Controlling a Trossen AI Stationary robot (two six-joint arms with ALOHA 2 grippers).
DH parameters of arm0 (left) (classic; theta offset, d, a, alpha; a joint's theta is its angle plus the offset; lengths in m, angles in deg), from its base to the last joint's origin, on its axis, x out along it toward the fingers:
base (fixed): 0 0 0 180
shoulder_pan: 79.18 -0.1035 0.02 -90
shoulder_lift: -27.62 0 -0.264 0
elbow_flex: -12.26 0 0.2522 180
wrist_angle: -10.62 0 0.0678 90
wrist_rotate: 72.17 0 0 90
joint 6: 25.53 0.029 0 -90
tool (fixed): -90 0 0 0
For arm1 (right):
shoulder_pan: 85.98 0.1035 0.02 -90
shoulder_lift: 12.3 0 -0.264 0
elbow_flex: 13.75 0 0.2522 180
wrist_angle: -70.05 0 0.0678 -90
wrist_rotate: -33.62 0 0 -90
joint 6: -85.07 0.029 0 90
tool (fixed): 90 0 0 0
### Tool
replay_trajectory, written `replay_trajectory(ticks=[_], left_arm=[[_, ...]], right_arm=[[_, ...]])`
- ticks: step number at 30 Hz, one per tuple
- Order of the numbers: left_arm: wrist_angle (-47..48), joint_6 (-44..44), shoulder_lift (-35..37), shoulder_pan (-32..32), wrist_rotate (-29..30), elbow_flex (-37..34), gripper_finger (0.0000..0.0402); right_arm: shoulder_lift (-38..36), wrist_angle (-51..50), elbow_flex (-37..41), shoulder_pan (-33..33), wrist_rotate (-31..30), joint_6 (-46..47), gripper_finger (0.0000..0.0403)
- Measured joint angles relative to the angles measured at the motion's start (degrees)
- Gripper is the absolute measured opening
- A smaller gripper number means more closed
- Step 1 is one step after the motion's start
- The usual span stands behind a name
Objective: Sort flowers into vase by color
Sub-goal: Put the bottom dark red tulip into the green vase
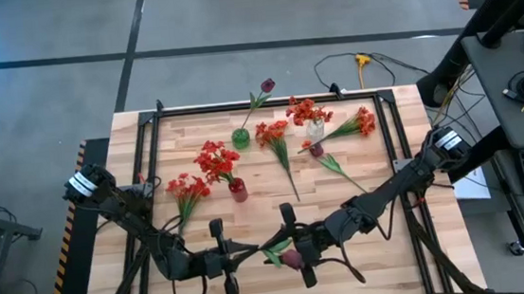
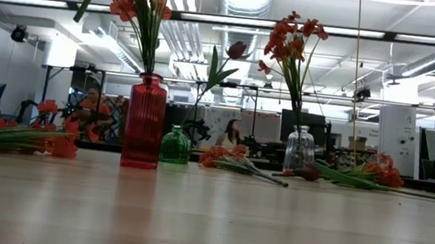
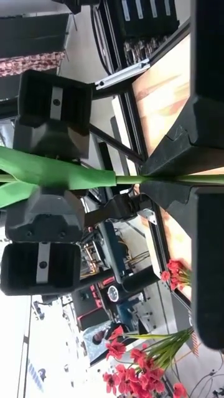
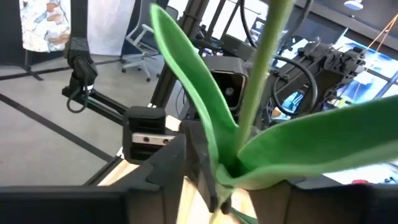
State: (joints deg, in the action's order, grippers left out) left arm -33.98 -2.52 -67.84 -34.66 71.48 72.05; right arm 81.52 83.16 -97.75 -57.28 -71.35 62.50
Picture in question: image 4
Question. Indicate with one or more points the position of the dark red artificial tulip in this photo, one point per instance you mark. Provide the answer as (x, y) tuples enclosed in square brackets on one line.
[(192, 77)]

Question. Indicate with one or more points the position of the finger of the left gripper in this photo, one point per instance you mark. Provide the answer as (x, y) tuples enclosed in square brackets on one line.
[(199, 155)]

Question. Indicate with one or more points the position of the white curtain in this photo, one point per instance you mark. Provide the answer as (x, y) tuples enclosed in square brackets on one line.
[(109, 25)]

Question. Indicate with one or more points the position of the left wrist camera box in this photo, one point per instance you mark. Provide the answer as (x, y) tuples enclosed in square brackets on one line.
[(230, 90)]

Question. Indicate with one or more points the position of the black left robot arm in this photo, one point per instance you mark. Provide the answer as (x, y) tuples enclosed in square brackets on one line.
[(335, 68)]

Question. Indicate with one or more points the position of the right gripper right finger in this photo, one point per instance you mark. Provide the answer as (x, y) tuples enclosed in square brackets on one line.
[(326, 205)]

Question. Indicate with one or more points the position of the black aluminium table frame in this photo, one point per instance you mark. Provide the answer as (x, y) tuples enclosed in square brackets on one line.
[(174, 77)]

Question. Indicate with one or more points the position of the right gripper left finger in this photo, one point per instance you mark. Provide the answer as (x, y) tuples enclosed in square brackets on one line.
[(93, 205)]

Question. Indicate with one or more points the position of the grey office chair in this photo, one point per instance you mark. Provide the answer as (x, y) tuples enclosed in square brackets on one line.
[(136, 59)]

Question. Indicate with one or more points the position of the floral patterned cloth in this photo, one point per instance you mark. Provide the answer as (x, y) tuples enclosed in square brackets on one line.
[(43, 25)]

